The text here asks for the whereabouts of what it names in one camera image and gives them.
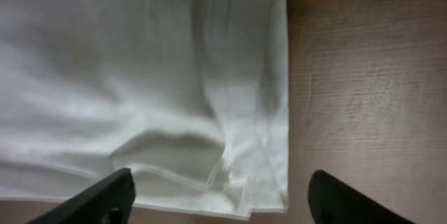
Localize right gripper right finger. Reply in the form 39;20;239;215
307;170;413;224

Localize white t-shirt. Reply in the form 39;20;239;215
1;0;288;219

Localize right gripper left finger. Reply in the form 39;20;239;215
27;168;135;224

